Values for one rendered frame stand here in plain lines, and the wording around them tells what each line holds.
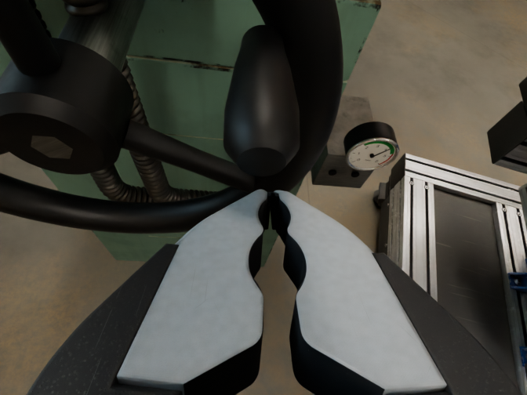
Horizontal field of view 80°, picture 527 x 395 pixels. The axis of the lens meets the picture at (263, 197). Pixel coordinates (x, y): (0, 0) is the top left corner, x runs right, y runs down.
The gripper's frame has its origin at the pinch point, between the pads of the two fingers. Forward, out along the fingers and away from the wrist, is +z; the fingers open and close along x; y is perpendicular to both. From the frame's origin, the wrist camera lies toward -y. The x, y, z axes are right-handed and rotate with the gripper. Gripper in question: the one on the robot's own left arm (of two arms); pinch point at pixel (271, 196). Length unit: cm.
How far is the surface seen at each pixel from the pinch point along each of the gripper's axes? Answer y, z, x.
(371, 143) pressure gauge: 6.4, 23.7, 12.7
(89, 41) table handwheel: -4.2, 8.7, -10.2
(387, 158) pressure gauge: 8.9, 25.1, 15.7
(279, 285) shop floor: 66, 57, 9
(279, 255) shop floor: 61, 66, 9
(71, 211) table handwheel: 8.9, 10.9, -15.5
